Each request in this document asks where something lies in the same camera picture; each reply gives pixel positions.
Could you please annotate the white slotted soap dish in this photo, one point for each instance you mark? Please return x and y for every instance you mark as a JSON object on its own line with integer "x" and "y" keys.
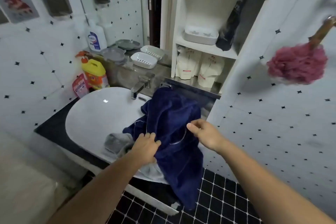
{"x": 143, "y": 61}

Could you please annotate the white shelf cabinet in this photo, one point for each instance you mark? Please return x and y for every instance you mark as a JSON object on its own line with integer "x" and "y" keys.
{"x": 210, "y": 3}

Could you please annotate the gray red wall sign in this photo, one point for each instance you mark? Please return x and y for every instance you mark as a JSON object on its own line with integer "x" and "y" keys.
{"x": 19, "y": 4}

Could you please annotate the black tube on shelf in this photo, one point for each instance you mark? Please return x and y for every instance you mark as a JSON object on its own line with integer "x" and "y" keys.
{"x": 231, "y": 29}

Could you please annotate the gray round soap dish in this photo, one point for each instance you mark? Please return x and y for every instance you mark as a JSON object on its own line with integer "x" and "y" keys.
{"x": 113, "y": 54}

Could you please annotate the pink refill pouch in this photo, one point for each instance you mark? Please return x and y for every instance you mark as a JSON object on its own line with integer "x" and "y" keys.
{"x": 78, "y": 87}

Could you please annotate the person's left hand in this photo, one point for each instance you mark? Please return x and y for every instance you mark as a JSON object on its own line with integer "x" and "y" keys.
{"x": 145, "y": 147}

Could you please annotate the yellow detergent bottle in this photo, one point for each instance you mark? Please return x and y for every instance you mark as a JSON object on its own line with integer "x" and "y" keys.
{"x": 93, "y": 74}

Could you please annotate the wall mirror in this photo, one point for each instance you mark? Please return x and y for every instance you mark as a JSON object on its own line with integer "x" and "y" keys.
{"x": 126, "y": 8}

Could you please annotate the person's left forearm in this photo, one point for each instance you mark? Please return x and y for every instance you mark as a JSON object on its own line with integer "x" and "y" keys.
{"x": 105, "y": 192}

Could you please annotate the chrome faucet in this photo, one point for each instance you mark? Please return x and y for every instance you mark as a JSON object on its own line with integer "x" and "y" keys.
{"x": 137, "y": 87}

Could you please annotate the person's right hand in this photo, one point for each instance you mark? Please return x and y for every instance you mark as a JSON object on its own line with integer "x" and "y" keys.
{"x": 210, "y": 136}

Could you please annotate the person's right forearm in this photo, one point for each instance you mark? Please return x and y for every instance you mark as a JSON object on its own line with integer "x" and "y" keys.
{"x": 262, "y": 187}

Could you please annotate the gray towel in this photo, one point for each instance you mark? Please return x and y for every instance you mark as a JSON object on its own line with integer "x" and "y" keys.
{"x": 115, "y": 143}

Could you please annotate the white sink basin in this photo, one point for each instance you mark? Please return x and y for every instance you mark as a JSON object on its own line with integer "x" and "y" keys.
{"x": 99, "y": 116}

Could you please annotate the pink bath loofah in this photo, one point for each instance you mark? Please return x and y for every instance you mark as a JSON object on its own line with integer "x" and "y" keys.
{"x": 296, "y": 63}

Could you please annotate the black white vanity cabinet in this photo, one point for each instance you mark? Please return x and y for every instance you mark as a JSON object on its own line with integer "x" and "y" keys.
{"x": 52, "y": 129}

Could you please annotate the white covered soap dish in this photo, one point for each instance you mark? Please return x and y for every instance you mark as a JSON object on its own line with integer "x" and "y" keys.
{"x": 200, "y": 36}

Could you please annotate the dark blue towel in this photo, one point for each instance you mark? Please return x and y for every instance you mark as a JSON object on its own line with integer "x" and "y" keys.
{"x": 170, "y": 116}

